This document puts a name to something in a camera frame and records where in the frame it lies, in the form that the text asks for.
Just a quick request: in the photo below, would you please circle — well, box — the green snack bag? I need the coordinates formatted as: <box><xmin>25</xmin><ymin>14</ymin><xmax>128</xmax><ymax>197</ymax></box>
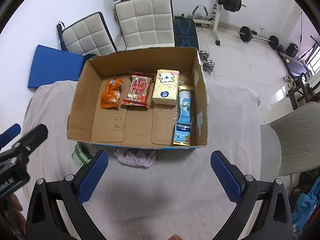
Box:
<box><xmin>72</xmin><ymin>142</ymin><xmax>93</xmax><ymax>167</ymax></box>

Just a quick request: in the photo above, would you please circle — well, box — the purple cloth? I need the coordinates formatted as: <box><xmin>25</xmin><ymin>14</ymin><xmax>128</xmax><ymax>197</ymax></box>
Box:
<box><xmin>114</xmin><ymin>148</ymin><xmax>156</xmax><ymax>168</ymax></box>

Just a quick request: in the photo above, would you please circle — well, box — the orange snack bag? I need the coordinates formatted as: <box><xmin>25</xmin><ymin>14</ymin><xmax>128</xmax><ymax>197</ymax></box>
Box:
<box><xmin>100</xmin><ymin>79</ymin><xmax>123</xmax><ymax>109</ymax></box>

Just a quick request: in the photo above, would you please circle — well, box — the blue snack bag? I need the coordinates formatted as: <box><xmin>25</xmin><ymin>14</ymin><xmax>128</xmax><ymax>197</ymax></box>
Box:
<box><xmin>172</xmin><ymin>85</ymin><xmax>193</xmax><ymax>146</ymax></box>

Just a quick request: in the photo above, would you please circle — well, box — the red floral snack bag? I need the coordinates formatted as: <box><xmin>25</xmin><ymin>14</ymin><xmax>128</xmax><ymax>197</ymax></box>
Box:
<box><xmin>121</xmin><ymin>72</ymin><xmax>156</xmax><ymax>107</ymax></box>

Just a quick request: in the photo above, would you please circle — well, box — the yellow tissue pack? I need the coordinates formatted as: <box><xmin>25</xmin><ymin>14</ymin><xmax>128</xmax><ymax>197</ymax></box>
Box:
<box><xmin>152</xmin><ymin>69</ymin><xmax>180</xmax><ymax>106</ymax></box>

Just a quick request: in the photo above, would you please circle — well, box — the person hand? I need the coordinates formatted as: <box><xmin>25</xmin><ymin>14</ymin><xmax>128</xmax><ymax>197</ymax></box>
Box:
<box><xmin>9</xmin><ymin>193</ymin><xmax>26</xmax><ymax>233</ymax></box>

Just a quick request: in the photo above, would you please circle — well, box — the blue plastic bag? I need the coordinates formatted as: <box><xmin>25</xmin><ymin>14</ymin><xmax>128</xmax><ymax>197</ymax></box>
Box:
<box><xmin>292</xmin><ymin>177</ymin><xmax>319</xmax><ymax>231</ymax></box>

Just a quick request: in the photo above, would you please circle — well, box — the white plastic chair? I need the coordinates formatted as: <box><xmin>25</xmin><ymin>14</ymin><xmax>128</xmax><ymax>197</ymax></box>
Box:
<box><xmin>260</xmin><ymin>102</ymin><xmax>320</xmax><ymax>181</ymax></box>

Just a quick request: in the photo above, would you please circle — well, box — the grey table cloth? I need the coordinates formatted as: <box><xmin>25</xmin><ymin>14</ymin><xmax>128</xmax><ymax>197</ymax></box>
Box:
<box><xmin>23</xmin><ymin>80</ymin><xmax>261</xmax><ymax>239</ymax></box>

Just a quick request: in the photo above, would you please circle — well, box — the blue foam mat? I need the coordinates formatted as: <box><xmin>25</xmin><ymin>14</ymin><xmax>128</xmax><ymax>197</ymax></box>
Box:
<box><xmin>28</xmin><ymin>45</ymin><xmax>84</xmax><ymax>88</ymax></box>

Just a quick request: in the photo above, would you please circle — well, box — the dark wooden chair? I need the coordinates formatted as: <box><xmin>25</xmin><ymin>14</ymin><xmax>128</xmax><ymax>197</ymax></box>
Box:
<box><xmin>286</xmin><ymin>73</ymin><xmax>319</xmax><ymax>111</ymax></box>

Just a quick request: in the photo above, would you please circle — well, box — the left white quilted cushion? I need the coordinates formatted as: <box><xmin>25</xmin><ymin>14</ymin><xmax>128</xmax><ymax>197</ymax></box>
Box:
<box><xmin>56</xmin><ymin>12</ymin><xmax>117</xmax><ymax>56</ymax></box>

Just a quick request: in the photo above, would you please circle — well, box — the white quilted cushion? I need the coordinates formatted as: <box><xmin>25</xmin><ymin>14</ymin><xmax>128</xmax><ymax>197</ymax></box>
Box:
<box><xmin>114</xmin><ymin>0</ymin><xmax>175</xmax><ymax>50</ymax></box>
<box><xmin>56</xmin><ymin>12</ymin><xmax>117</xmax><ymax>56</ymax></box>

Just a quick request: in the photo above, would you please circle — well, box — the cardboard box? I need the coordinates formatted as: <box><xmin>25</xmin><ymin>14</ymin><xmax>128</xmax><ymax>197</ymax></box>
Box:
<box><xmin>67</xmin><ymin>47</ymin><xmax>208</xmax><ymax>150</ymax></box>

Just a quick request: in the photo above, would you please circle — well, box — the chrome dumbbell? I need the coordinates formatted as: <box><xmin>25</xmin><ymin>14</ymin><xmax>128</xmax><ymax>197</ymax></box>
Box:
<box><xmin>200</xmin><ymin>50</ymin><xmax>215</xmax><ymax>74</ymax></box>

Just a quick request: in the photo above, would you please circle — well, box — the floor barbell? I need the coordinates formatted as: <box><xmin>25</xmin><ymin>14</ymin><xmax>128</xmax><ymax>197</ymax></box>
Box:
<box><xmin>239</xmin><ymin>26</ymin><xmax>280</xmax><ymax>50</ymax></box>

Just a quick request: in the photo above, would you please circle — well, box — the right white quilted cushion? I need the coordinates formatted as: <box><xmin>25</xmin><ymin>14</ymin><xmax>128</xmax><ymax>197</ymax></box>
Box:
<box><xmin>114</xmin><ymin>0</ymin><xmax>175</xmax><ymax>50</ymax></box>

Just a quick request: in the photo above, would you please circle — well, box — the black blue weight bench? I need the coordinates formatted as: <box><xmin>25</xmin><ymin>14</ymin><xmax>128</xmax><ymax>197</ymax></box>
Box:
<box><xmin>173</xmin><ymin>16</ymin><xmax>199</xmax><ymax>50</ymax></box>

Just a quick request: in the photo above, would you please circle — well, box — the white squat rack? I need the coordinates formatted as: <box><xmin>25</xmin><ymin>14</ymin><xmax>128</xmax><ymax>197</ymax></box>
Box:
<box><xmin>191</xmin><ymin>0</ymin><xmax>223</xmax><ymax>46</ymax></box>

